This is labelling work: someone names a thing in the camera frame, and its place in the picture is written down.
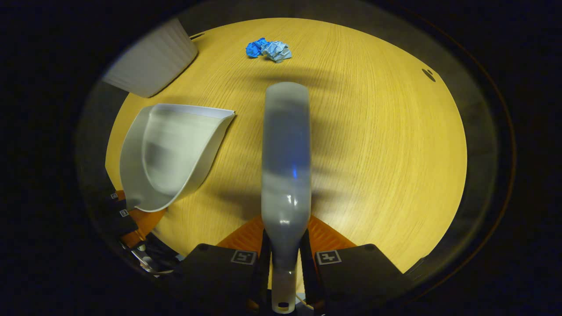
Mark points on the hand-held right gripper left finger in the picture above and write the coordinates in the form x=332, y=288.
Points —
x=219, y=272

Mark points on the small grey broom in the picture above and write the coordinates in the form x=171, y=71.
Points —
x=285, y=153

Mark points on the grey ribbed garbage bin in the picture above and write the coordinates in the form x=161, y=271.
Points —
x=153, y=61

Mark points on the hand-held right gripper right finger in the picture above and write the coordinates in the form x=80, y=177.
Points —
x=351, y=276

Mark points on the pale blue paper ball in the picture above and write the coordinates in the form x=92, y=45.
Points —
x=277, y=52

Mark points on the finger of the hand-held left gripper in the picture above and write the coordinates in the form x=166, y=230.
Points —
x=112, y=202
x=125, y=221

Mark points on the grey plastic dustpan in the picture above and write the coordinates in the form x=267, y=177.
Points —
x=171, y=153

